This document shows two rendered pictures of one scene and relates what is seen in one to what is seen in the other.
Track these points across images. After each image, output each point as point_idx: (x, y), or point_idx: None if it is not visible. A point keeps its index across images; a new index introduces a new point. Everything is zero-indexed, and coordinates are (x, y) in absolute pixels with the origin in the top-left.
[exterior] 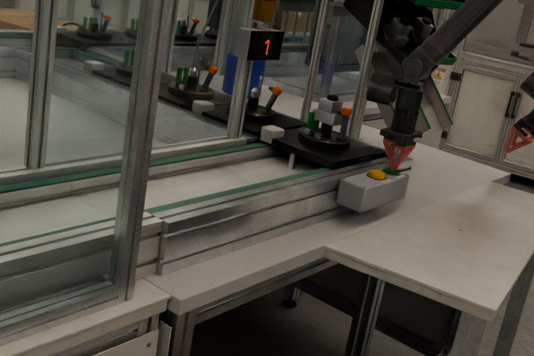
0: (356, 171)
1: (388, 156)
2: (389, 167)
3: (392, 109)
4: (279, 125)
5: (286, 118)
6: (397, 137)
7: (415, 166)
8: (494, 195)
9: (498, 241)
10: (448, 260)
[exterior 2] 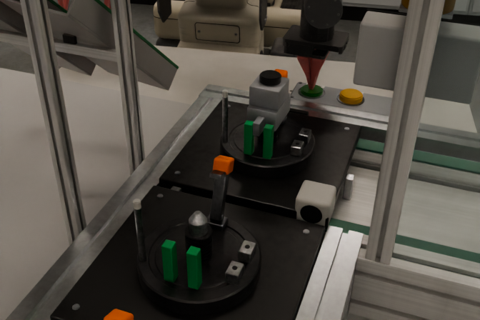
0: (353, 113)
1: (316, 77)
2: (313, 87)
3: (161, 51)
4: (223, 213)
5: (143, 218)
6: (348, 38)
7: (46, 133)
8: (116, 75)
9: (292, 71)
10: (391, 93)
